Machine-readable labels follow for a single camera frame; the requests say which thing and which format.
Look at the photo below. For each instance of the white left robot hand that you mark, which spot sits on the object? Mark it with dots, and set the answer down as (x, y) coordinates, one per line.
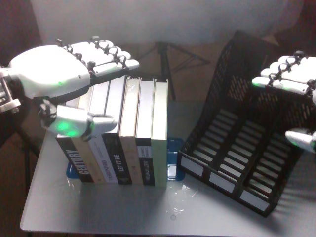
(49, 69)

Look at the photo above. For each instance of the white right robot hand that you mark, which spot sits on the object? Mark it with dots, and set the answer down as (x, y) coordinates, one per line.
(284, 74)

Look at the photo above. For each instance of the tan hardcover book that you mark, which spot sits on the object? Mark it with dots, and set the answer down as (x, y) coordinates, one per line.
(130, 111)

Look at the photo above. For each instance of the black three-slot file rack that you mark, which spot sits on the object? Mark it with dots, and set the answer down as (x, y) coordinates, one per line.
(247, 61)

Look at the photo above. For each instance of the black book white title spine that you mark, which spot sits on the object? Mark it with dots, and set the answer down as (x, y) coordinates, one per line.
(74, 160)

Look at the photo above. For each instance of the cream spine book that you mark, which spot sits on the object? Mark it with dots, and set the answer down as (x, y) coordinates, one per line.
(91, 163)

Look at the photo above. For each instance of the black and white spine book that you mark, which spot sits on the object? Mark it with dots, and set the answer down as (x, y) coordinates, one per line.
(144, 111)

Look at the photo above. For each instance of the black tripod stand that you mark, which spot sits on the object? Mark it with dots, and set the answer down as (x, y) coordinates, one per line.
(165, 64)

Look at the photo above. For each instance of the light green book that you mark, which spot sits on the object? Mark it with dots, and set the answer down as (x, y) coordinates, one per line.
(159, 111)

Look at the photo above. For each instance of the black book thin white lettering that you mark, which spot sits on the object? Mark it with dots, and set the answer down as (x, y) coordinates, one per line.
(121, 163)

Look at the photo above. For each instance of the blue book stand tray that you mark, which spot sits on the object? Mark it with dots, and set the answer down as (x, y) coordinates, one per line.
(176, 153)

